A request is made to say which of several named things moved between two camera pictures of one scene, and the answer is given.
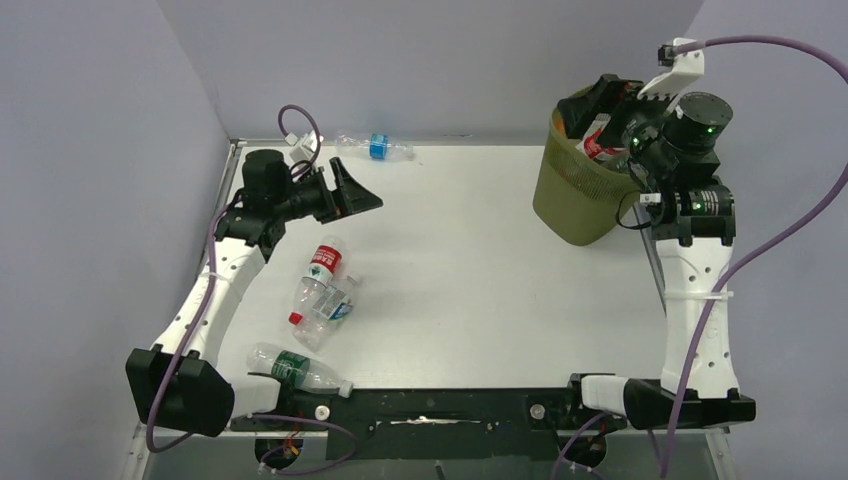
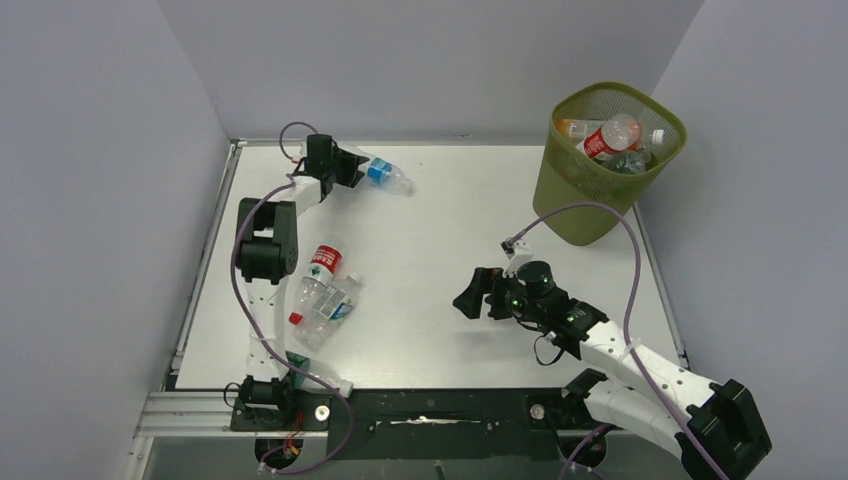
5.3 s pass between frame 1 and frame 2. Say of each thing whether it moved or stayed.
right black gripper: moved
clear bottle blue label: moved
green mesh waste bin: stayed
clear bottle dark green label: stayed
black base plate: stayed
